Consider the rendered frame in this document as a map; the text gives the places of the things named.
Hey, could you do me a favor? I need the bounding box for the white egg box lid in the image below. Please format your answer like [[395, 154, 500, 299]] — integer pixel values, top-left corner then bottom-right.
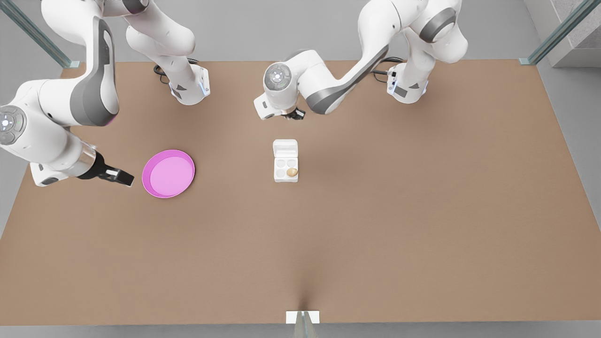
[[273, 139, 299, 160]]

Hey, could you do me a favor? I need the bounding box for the white egg box base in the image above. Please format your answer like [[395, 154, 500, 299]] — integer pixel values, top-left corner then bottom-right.
[[274, 157, 300, 183]]

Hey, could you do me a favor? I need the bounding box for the pink round plate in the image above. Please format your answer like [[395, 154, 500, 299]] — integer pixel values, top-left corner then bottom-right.
[[142, 149, 196, 199]]

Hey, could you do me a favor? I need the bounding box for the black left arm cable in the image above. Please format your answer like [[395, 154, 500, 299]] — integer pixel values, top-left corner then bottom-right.
[[372, 57, 406, 83]]

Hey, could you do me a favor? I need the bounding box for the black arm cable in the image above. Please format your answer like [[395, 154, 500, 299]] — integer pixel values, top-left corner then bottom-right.
[[153, 58, 200, 85], [372, 57, 406, 83]]

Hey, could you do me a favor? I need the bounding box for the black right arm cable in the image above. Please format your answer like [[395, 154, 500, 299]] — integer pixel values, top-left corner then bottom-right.
[[153, 58, 200, 85]]

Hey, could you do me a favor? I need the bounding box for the silver frame post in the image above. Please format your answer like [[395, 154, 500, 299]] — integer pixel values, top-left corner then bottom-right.
[[0, 0, 81, 69], [285, 310, 321, 338], [518, 0, 601, 66]]

